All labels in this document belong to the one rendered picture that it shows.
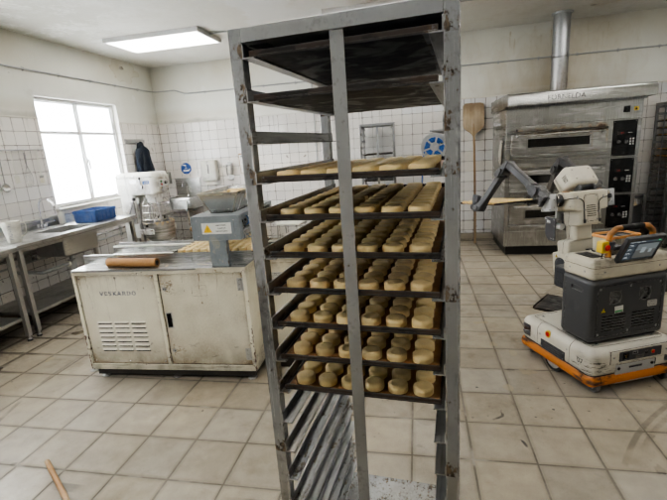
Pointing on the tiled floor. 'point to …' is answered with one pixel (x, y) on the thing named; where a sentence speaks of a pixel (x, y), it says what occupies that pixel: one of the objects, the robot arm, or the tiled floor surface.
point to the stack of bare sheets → (549, 304)
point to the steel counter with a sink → (79, 241)
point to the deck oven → (570, 115)
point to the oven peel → (473, 121)
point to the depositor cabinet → (172, 318)
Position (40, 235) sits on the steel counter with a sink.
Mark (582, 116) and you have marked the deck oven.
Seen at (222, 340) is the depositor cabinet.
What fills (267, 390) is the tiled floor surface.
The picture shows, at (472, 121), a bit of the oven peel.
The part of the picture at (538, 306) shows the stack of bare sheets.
